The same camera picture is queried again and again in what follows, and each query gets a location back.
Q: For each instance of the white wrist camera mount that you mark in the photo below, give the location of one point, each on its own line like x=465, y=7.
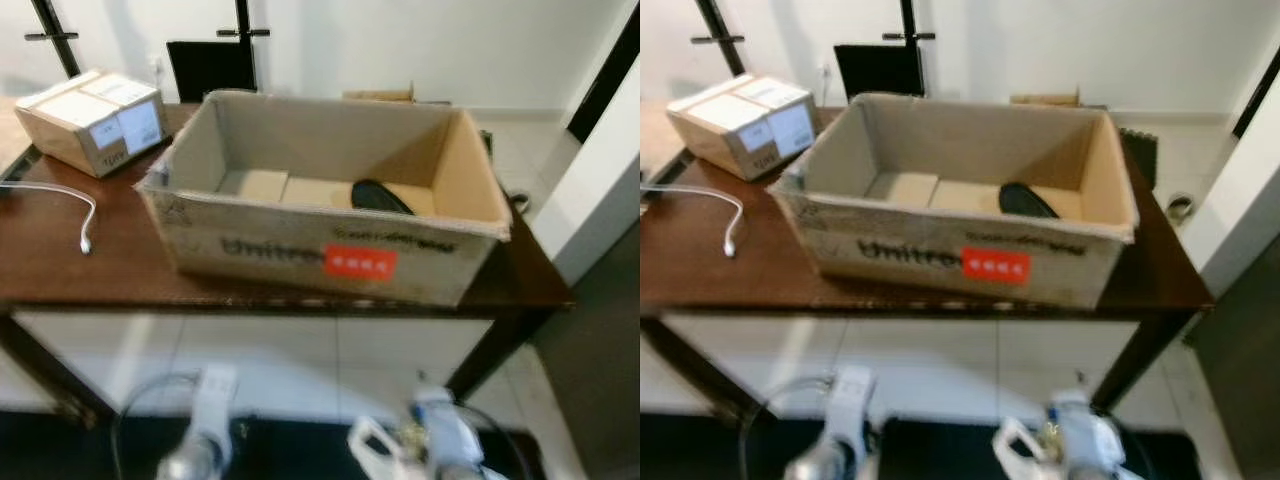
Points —
x=440, y=425
x=216, y=400
x=1080, y=425
x=850, y=400

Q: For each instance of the dark door frame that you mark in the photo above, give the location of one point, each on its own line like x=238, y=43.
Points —
x=1258, y=90

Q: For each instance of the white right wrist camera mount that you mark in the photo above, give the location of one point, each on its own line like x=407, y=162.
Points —
x=440, y=425
x=1080, y=425

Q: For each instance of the black stand pole with crossbar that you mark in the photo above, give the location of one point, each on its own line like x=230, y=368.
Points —
x=718, y=38
x=243, y=32
x=52, y=36
x=908, y=34

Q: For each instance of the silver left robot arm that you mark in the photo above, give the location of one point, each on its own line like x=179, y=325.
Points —
x=815, y=465
x=190, y=462

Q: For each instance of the black flat panel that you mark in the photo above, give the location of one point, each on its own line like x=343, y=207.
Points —
x=870, y=72
x=205, y=70

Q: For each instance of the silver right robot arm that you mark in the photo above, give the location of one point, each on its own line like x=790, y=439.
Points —
x=455, y=472
x=1090, y=472

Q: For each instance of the black floor mat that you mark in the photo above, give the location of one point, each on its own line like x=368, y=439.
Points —
x=690, y=450
x=60, y=450

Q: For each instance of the black round flat object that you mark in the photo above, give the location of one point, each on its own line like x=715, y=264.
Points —
x=1025, y=202
x=378, y=198

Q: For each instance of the small round floor object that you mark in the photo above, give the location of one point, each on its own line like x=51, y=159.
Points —
x=1180, y=207
x=520, y=203

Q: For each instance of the dark brown wooden table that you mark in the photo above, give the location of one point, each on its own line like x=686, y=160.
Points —
x=110, y=275
x=760, y=280

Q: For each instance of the small labelled cardboard box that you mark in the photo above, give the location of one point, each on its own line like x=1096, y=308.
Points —
x=85, y=115
x=735, y=118

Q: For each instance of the large open cardboard box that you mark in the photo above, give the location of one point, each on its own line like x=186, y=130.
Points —
x=900, y=250
x=290, y=245

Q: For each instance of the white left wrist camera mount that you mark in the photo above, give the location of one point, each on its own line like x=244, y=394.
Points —
x=850, y=400
x=216, y=400

